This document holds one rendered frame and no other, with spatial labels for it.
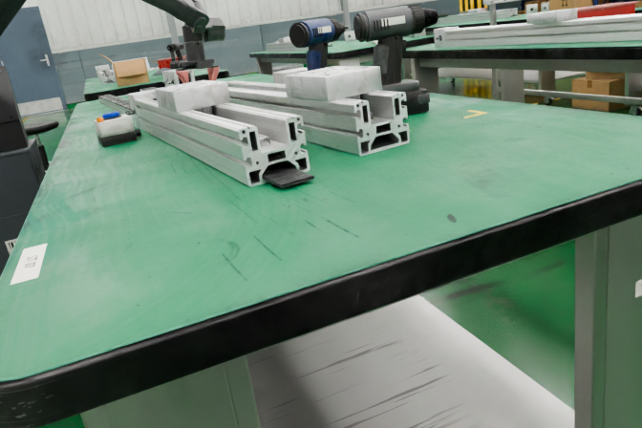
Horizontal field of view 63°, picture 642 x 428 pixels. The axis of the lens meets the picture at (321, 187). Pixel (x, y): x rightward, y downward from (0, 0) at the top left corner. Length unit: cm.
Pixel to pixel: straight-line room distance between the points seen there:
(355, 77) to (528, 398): 73
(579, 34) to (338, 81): 157
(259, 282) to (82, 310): 16
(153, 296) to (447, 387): 84
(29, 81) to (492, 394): 1188
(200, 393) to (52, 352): 17
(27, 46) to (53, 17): 78
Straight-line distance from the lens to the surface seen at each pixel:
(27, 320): 53
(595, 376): 91
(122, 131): 135
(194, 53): 170
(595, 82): 491
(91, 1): 1251
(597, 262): 81
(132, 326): 46
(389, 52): 112
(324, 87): 88
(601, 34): 228
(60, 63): 1248
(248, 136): 75
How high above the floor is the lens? 99
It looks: 17 degrees down
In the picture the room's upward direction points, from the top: 8 degrees counter-clockwise
